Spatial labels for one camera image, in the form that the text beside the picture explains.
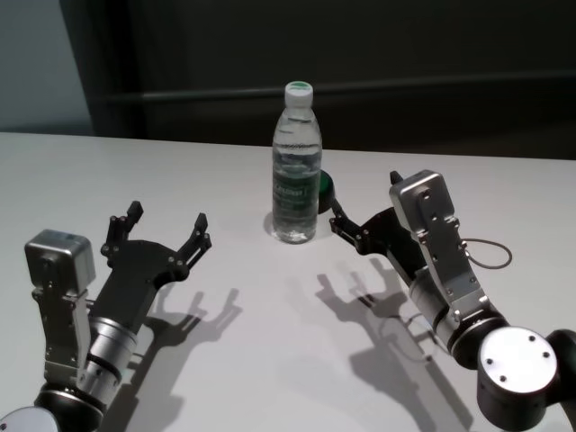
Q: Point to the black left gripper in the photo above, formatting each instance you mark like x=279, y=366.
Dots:
x=135, y=279

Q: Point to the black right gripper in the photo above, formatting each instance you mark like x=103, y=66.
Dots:
x=389, y=234

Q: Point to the green button black base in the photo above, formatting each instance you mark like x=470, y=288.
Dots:
x=327, y=193

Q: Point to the clear plastic water bottle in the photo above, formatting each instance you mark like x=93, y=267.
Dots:
x=294, y=180

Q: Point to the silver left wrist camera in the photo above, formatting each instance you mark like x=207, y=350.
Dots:
x=58, y=261

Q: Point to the thin grey horizontal rail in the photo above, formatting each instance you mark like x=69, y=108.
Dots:
x=202, y=93

